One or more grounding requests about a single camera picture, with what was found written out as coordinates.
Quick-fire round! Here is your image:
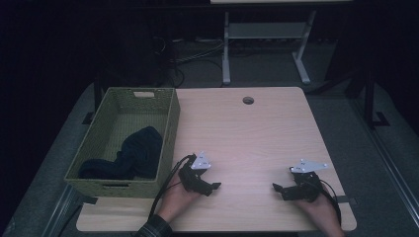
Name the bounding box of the green woven basket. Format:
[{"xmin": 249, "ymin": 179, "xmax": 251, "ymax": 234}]
[{"xmin": 63, "ymin": 86, "xmax": 181, "ymax": 199}]

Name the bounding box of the person's right hand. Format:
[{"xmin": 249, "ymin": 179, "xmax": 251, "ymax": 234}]
[{"xmin": 292, "ymin": 183, "xmax": 346, "ymax": 237}]

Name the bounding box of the aluminium floor rail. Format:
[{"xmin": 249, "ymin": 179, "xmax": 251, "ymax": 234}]
[
  {"xmin": 350, "ymin": 98, "xmax": 419, "ymax": 228},
  {"xmin": 41, "ymin": 184, "xmax": 83, "ymax": 237}
]

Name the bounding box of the blue knit garment white print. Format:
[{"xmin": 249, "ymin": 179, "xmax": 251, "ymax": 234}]
[{"xmin": 77, "ymin": 125, "xmax": 164, "ymax": 181}]

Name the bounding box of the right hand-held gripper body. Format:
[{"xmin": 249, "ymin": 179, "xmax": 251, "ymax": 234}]
[{"xmin": 281, "ymin": 159, "xmax": 330, "ymax": 202}]

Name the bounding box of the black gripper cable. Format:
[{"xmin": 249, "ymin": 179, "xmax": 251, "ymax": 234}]
[
  {"xmin": 147, "ymin": 153, "xmax": 196, "ymax": 220},
  {"xmin": 316, "ymin": 178, "xmax": 342, "ymax": 225}
]

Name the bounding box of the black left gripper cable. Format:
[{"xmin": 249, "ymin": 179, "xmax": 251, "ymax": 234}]
[{"xmin": 147, "ymin": 153, "xmax": 196, "ymax": 220}]

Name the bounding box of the white metal stand frame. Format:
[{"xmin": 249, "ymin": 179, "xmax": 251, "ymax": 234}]
[{"xmin": 221, "ymin": 9, "xmax": 317, "ymax": 86}]

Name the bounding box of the person's left hand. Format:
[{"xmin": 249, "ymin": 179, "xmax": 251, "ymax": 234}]
[{"xmin": 157, "ymin": 173, "xmax": 203, "ymax": 223}]

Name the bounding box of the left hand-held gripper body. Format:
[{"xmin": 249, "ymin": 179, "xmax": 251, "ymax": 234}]
[{"xmin": 178, "ymin": 150, "xmax": 213, "ymax": 198}]

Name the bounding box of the bundle of floor cables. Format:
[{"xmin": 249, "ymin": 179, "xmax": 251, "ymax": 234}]
[{"xmin": 152, "ymin": 35, "xmax": 225, "ymax": 88}]

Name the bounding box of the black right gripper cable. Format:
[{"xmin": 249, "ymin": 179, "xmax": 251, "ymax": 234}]
[{"xmin": 316, "ymin": 178, "xmax": 342, "ymax": 225}]

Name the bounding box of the black metal stand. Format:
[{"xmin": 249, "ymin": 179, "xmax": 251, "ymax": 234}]
[
  {"xmin": 344, "ymin": 63, "xmax": 391, "ymax": 130},
  {"xmin": 81, "ymin": 73, "xmax": 104, "ymax": 126}
]

